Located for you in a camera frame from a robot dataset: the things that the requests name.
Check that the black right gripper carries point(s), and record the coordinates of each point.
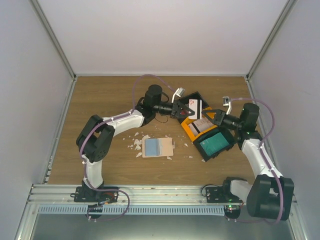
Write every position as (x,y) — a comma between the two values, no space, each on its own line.
(218,119)

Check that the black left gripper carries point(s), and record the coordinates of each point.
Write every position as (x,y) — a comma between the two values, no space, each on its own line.
(178,107)

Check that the white red credit card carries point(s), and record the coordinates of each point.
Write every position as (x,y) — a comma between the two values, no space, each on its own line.
(196,105)

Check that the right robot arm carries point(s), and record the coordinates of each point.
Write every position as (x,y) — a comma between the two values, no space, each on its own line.
(270,195)

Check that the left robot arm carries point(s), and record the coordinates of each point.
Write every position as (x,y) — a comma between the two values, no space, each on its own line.
(96,137)

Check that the white striped card stack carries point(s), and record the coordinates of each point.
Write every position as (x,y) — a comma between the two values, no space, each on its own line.
(200,125)

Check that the black bin with teal cards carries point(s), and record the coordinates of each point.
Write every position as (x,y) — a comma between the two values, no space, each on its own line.
(227,134)

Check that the teal card stack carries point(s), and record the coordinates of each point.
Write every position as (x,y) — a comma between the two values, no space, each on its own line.
(214,144)

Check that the yellow storage bin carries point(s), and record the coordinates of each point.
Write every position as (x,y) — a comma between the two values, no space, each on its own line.
(184,124)

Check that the right circuit board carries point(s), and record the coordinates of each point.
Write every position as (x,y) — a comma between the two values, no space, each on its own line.
(232,212)

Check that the circuit board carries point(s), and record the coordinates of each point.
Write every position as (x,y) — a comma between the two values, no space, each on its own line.
(232,212)
(94,212)

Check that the left circuit board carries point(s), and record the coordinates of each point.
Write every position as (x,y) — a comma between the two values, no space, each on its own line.
(94,212)

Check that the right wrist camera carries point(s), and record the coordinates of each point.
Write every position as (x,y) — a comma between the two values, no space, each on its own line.
(227,103)

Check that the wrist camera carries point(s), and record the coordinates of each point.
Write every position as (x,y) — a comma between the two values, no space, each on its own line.
(177,94)
(227,103)

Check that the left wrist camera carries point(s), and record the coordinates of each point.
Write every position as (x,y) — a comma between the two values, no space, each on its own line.
(177,94)

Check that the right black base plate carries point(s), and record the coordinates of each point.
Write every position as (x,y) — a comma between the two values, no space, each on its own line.
(220,194)

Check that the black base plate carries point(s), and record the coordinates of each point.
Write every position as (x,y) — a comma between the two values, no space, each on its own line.
(220,194)
(84,194)

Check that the grey slotted cable duct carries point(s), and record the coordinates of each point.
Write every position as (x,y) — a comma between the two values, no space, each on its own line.
(197,210)

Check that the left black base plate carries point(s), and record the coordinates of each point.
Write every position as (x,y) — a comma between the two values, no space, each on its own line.
(84,194)

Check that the aluminium front rail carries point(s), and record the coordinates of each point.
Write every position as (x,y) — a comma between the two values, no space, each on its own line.
(137,194)

